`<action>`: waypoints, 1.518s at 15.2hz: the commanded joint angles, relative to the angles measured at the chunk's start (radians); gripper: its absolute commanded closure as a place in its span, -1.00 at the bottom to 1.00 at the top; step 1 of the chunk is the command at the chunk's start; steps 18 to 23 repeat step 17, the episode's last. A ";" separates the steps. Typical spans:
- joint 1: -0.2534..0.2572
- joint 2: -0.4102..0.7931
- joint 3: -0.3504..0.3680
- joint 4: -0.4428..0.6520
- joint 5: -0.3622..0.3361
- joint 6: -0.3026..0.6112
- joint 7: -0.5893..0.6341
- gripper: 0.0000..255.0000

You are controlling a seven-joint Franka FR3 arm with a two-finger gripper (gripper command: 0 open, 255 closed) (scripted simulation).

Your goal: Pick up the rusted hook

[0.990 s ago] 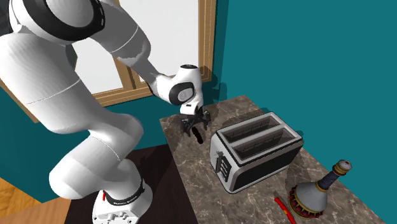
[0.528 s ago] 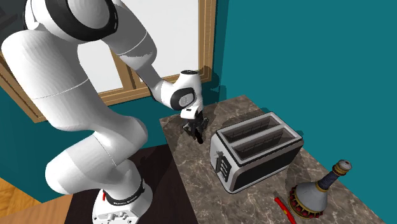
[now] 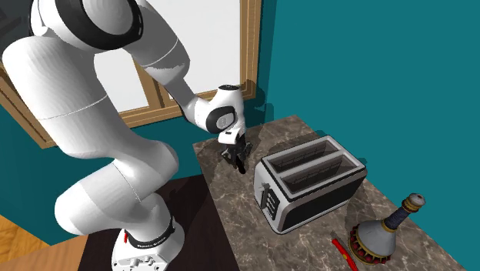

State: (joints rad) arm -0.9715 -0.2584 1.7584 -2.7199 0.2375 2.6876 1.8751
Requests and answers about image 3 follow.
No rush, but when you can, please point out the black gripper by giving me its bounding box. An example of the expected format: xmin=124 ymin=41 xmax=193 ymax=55
xmin=220 ymin=134 xmax=253 ymax=175

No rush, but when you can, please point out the dark robot stand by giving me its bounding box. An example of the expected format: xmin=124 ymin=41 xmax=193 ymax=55
xmin=76 ymin=174 xmax=241 ymax=271

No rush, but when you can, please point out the silver and black toaster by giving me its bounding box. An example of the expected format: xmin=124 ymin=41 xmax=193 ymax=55
xmin=253 ymin=135 xmax=368 ymax=236

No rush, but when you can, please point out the wooden framed window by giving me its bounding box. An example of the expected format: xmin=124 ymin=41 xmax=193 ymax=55
xmin=0 ymin=0 xmax=262 ymax=149

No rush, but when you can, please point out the red stick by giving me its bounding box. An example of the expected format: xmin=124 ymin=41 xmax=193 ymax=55
xmin=331 ymin=236 xmax=359 ymax=271

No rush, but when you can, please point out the grey bell-shaped bottle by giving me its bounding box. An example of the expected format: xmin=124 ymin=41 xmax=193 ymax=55
xmin=347 ymin=192 xmax=427 ymax=266

